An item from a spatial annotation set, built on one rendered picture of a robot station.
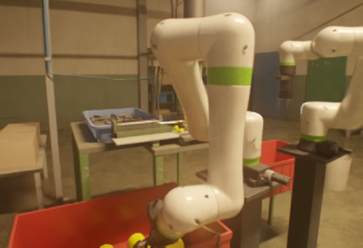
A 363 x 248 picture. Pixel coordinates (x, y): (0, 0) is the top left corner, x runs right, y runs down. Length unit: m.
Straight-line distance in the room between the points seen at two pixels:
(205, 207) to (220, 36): 0.41
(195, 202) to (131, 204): 0.51
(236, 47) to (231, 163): 0.28
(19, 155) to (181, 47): 1.92
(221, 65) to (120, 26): 6.15
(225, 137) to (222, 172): 0.09
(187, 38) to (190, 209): 0.41
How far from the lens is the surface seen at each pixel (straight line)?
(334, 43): 1.12
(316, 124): 1.36
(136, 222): 1.13
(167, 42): 0.66
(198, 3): 1.38
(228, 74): 0.60
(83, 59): 6.44
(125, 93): 6.63
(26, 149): 2.34
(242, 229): 1.03
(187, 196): 0.61
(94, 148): 1.29
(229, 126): 0.62
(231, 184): 0.66
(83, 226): 1.08
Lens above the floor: 1.31
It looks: 9 degrees down
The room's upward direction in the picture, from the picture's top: straight up
